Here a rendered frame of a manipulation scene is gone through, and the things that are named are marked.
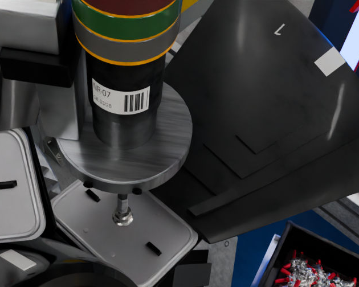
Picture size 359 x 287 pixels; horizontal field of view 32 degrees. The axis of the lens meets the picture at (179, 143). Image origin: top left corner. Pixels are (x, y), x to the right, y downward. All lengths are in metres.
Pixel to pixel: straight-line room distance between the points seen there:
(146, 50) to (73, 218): 0.20
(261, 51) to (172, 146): 0.23
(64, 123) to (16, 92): 0.04
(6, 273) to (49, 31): 0.14
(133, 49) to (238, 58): 0.28
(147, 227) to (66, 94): 0.16
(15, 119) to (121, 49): 0.11
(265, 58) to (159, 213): 0.17
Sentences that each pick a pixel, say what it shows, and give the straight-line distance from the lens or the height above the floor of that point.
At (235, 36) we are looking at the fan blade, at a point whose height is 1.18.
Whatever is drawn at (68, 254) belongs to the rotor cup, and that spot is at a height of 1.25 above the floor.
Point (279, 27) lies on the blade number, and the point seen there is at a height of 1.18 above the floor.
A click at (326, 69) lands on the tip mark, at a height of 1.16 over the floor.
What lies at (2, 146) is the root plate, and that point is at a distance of 0.35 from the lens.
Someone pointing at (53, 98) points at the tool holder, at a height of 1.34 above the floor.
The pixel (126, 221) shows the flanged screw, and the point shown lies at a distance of 0.42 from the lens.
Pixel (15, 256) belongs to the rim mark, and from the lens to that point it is 0.35.
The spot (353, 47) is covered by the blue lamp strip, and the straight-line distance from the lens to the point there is 0.69.
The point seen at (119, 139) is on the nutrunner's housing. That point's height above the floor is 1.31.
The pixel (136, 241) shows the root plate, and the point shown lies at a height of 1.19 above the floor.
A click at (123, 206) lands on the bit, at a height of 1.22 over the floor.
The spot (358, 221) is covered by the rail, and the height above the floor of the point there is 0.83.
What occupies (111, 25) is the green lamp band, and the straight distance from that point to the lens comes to 0.24.
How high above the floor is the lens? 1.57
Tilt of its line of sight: 57 degrees down
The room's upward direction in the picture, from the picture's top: 9 degrees clockwise
